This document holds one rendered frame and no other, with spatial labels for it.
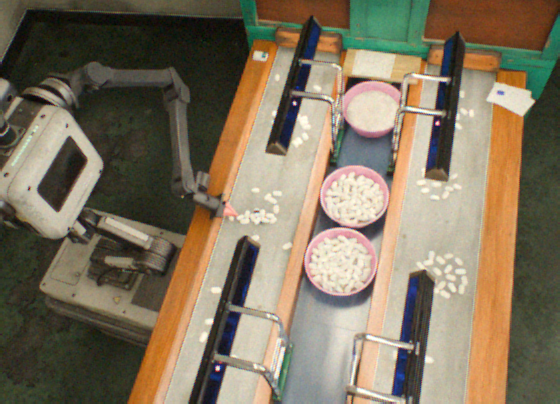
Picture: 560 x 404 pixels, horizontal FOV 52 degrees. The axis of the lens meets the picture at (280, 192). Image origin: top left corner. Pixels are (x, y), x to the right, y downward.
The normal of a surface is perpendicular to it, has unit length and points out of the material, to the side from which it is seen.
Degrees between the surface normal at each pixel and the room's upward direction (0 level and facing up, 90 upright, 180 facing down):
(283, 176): 0
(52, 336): 0
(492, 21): 90
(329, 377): 0
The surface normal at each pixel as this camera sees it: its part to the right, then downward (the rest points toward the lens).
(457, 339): -0.10, -0.48
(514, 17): -0.25, 0.86
